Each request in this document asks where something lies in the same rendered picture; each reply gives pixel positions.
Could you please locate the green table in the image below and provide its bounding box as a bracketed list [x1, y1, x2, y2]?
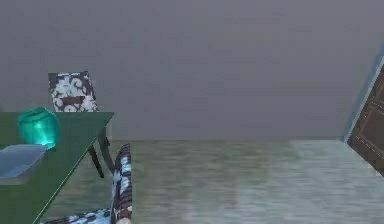
[0, 111, 116, 224]

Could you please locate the teal glass round vase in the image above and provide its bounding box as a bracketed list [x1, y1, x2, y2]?
[17, 106, 61, 150]

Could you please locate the pale blue book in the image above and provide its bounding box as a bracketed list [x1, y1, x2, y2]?
[0, 143, 49, 185]

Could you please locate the dark brown panelled door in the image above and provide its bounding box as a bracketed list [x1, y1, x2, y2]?
[346, 65, 384, 177]

